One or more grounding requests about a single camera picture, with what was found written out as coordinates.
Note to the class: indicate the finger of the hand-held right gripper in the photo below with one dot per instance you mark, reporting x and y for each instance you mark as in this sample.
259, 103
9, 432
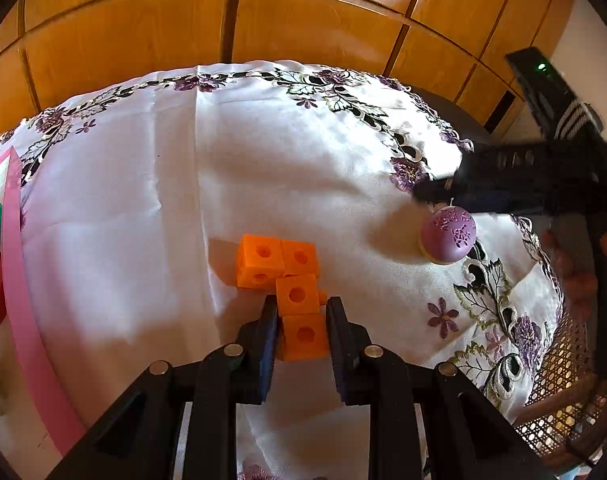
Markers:
503, 160
483, 199

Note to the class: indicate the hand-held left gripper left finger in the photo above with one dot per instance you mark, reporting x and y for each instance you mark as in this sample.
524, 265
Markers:
268, 347

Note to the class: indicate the wooden wardrobe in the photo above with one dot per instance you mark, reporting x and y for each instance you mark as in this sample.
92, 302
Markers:
133, 35

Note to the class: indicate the purple patterned ball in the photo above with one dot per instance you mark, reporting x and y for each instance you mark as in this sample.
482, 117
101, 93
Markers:
448, 232

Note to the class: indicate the wicker chair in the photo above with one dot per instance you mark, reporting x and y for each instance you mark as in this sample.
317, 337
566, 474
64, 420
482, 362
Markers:
558, 375

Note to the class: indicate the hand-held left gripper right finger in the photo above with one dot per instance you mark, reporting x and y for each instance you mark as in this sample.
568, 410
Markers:
339, 350

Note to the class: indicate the person's right hand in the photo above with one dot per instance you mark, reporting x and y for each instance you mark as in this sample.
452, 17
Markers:
571, 272

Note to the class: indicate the pink cardboard box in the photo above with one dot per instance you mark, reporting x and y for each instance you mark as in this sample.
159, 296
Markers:
28, 340

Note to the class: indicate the white floral embroidered tablecloth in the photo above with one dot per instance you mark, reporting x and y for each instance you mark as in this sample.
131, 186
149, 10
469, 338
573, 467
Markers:
233, 160

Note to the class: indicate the orange cube block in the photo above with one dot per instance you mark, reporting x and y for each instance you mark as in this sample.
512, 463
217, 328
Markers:
296, 300

